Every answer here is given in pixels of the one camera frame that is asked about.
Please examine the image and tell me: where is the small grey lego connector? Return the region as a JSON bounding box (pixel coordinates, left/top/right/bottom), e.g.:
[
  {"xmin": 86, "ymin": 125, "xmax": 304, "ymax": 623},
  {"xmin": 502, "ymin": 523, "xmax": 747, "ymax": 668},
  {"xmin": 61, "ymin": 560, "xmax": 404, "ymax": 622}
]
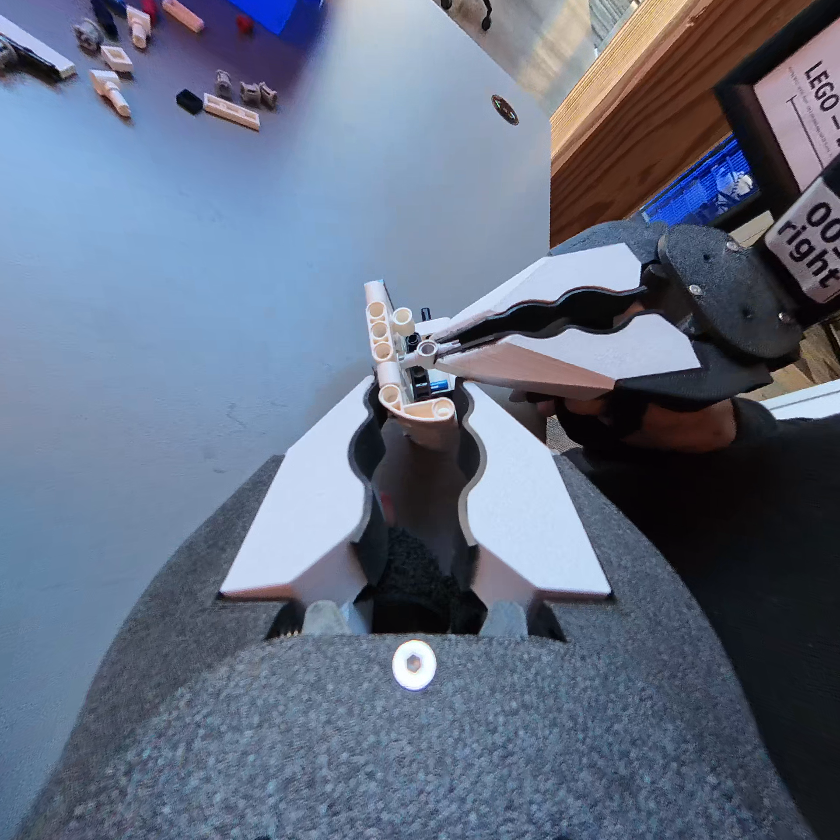
[{"xmin": 400, "ymin": 338, "xmax": 454, "ymax": 368}]

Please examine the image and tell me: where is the white lego panel assembly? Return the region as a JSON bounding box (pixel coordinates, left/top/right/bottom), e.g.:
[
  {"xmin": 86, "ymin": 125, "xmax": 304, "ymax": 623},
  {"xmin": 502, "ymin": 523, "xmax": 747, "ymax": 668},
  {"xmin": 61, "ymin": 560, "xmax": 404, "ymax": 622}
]
[{"xmin": 363, "ymin": 281, "xmax": 460, "ymax": 454}]

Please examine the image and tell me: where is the pile of small lego pieces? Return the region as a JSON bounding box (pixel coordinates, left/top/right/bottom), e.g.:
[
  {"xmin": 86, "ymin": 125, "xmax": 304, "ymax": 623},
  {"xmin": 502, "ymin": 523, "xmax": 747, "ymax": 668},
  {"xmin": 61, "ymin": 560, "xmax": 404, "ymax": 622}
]
[{"xmin": 0, "ymin": 0, "xmax": 280, "ymax": 132}]

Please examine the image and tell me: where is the wooden post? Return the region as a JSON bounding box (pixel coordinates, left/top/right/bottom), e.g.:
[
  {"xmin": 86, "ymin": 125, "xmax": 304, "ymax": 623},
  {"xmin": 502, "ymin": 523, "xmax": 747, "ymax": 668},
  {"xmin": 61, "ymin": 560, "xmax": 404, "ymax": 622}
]
[{"xmin": 550, "ymin": 0, "xmax": 821, "ymax": 247}]

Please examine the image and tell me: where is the black framed sign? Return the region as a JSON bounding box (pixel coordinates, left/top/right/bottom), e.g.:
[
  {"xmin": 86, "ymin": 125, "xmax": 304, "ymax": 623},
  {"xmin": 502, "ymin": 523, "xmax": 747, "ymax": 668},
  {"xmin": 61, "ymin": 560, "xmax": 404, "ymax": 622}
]
[{"xmin": 712, "ymin": 0, "xmax": 840, "ymax": 198}]

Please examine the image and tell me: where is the person's right hand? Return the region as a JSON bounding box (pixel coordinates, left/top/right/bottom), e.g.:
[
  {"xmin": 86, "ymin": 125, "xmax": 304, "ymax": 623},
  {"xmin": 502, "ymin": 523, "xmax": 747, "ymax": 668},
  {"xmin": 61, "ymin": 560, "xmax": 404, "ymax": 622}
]
[{"xmin": 633, "ymin": 397, "xmax": 740, "ymax": 455}]

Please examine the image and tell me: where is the blue shelf bin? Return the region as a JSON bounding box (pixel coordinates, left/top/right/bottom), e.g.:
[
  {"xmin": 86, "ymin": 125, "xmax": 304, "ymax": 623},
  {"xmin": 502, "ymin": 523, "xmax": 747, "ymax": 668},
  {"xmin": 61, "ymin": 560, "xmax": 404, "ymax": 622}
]
[{"xmin": 640, "ymin": 134, "xmax": 762, "ymax": 227}]

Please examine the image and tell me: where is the person's right forearm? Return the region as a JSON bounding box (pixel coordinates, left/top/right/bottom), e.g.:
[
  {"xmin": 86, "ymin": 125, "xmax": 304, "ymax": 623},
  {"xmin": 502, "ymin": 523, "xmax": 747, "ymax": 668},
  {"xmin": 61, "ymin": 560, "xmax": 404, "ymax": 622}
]
[{"xmin": 558, "ymin": 397, "xmax": 840, "ymax": 840}]

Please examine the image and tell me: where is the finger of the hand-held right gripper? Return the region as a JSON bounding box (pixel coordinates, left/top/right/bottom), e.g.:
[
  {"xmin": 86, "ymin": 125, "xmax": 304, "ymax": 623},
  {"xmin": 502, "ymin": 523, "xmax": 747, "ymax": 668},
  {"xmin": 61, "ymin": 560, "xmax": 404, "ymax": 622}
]
[
  {"xmin": 433, "ymin": 308, "xmax": 703, "ymax": 398},
  {"xmin": 436, "ymin": 241, "xmax": 651, "ymax": 347}
]

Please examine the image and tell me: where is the blue plastic bin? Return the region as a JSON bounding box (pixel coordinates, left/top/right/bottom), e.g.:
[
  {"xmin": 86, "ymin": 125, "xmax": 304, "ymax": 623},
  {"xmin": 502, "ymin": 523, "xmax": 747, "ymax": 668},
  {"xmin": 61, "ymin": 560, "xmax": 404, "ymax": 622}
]
[{"xmin": 226, "ymin": 0, "xmax": 326, "ymax": 37}]

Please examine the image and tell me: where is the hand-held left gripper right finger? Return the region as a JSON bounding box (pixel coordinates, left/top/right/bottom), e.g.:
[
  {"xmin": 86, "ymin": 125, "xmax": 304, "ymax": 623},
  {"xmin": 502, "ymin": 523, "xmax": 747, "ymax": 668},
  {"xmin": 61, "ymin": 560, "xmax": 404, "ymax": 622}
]
[{"xmin": 453, "ymin": 381, "xmax": 614, "ymax": 606}]

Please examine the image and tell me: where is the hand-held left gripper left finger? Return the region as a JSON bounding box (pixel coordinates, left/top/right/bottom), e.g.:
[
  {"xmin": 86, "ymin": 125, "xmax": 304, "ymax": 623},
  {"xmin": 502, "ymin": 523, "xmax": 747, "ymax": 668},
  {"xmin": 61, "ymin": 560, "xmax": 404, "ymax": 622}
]
[{"xmin": 218, "ymin": 377, "xmax": 395, "ymax": 616}]

